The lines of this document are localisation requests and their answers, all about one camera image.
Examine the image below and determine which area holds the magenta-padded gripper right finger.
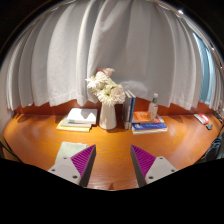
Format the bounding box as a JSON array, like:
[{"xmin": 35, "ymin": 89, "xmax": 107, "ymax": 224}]
[{"xmin": 129, "ymin": 144, "xmax": 179, "ymax": 189}]

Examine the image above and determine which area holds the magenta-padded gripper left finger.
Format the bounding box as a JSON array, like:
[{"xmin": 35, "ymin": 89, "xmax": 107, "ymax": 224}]
[{"xmin": 47, "ymin": 143, "xmax": 98, "ymax": 188}]

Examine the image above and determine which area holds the pale green towel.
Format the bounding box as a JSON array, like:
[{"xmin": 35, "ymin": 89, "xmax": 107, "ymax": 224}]
[{"xmin": 54, "ymin": 141, "xmax": 90, "ymax": 164}]

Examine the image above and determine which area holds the white thin lying book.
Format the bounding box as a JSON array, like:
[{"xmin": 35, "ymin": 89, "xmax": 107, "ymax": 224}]
[{"xmin": 131, "ymin": 127, "xmax": 169, "ymax": 136}]

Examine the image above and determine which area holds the blue lying book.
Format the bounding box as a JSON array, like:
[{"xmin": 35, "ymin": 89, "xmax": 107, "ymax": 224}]
[{"xmin": 131, "ymin": 121, "xmax": 168, "ymax": 131}]

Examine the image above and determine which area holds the grey lying book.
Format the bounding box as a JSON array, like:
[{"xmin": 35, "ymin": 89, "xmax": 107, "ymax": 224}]
[{"xmin": 59, "ymin": 116, "xmax": 93, "ymax": 129}]

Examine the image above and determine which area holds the orange lying book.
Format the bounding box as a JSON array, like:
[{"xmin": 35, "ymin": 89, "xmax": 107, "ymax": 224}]
[{"xmin": 132, "ymin": 110, "xmax": 163, "ymax": 125}]

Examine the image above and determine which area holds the chair with dark jacket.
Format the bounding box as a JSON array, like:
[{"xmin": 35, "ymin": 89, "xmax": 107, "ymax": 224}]
[{"xmin": 204, "ymin": 134, "xmax": 224, "ymax": 163}]

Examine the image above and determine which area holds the clear plastic bottle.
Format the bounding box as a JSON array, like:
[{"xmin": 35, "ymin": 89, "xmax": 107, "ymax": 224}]
[{"xmin": 147, "ymin": 92, "xmax": 160, "ymax": 121}]

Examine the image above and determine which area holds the grey upright book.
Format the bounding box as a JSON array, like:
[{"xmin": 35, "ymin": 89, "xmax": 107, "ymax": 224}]
[{"xmin": 121, "ymin": 90, "xmax": 134, "ymax": 131}]

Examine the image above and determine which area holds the white ceramic vase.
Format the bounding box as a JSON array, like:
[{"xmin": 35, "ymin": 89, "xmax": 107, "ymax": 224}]
[{"xmin": 98, "ymin": 102, "xmax": 118, "ymax": 131}]

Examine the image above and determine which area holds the white flower bouquet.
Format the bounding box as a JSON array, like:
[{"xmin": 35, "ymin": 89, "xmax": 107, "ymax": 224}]
[{"xmin": 85, "ymin": 67, "xmax": 127, "ymax": 108}]

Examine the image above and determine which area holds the narrow white curtain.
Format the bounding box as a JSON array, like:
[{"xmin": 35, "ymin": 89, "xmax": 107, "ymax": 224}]
[{"xmin": 208, "ymin": 49, "xmax": 224, "ymax": 112}]

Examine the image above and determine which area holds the wide white curtain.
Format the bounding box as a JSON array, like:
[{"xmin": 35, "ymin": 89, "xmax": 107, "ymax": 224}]
[{"xmin": 4, "ymin": 0, "xmax": 209, "ymax": 112}]

